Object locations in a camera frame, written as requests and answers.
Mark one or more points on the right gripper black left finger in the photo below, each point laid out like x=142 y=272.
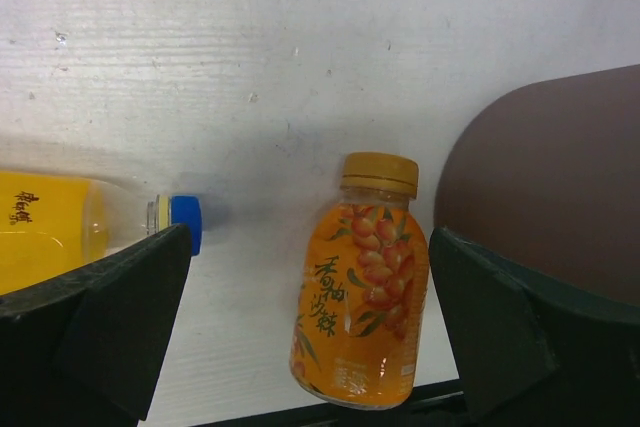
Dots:
x=86 y=348

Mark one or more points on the small orange berry juice bottle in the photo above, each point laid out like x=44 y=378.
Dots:
x=357 y=330

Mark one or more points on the yellow juice bottle blue cap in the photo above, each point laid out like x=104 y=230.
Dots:
x=53 y=224

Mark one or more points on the brown round bin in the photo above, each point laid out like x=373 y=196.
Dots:
x=548 y=177

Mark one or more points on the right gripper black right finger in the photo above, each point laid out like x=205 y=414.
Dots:
x=531 y=350

